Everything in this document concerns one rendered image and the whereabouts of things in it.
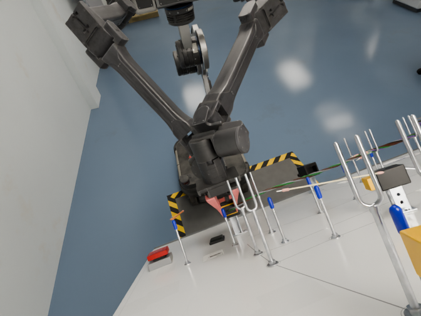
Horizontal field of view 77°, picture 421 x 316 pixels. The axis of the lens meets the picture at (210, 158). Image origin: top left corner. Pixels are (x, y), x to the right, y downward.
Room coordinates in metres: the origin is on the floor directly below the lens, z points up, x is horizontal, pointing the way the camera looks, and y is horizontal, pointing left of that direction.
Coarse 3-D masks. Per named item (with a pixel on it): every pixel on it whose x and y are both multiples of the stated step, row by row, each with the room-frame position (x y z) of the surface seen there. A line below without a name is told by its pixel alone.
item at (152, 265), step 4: (168, 256) 0.30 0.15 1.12; (172, 256) 0.32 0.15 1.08; (152, 260) 0.31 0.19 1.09; (160, 260) 0.29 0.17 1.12; (164, 260) 0.29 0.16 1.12; (168, 260) 0.29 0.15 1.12; (148, 264) 0.29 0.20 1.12; (152, 264) 0.29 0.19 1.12; (156, 264) 0.29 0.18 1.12; (160, 264) 0.29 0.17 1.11; (164, 264) 0.28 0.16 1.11; (168, 264) 0.28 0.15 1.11; (148, 268) 0.28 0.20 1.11; (152, 268) 0.28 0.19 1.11; (156, 268) 0.28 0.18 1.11
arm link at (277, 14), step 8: (240, 0) 1.16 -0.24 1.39; (248, 0) 0.99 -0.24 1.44; (256, 0) 0.90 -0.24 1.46; (264, 0) 0.82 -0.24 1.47; (272, 0) 0.81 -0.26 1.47; (280, 0) 0.83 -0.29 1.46; (264, 8) 0.80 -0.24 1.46; (272, 8) 0.81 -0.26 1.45; (280, 8) 0.82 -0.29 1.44; (256, 16) 0.79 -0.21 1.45; (264, 16) 0.80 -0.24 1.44; (272, 16) 0.81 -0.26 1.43; (280, 16) 0.82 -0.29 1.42; (264, 24) 0.79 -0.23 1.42; (272, 24) 0.80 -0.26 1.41; (264, 32) 0.79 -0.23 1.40
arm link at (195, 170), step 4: (188, 152) 0.57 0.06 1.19; (192, 156) 0.50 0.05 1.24; (192, 160) 0.49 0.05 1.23; (192, 164) 0.48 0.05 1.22; (196, 164) 0.48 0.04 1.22; (192, 168) 0.48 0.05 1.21; (196, 168) 0.47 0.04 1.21; (196, 172) 0.47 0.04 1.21; (200, 172) 0.46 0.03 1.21; (196, 176) 0.46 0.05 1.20; (200, 176) 0.46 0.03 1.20
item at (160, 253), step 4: (160, 248) 0.34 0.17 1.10; (164, 248) 0.32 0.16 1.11; (168, 248) 0.33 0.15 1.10; (152, 252) 0.33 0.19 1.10; (156, 252) 0.31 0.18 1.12; (160, 252) 0.31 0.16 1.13; (164, 252) 0.31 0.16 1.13; (168, 252) 0.31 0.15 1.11; (148, 256) 0.30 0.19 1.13; (152, 256) 0.30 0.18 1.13; (156, 256) 0.30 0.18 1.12; (160, 256) 0.30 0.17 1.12; (164, 256) 0.30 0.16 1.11; (148, 260) 0.30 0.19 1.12; (156, 260) 0.30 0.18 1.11
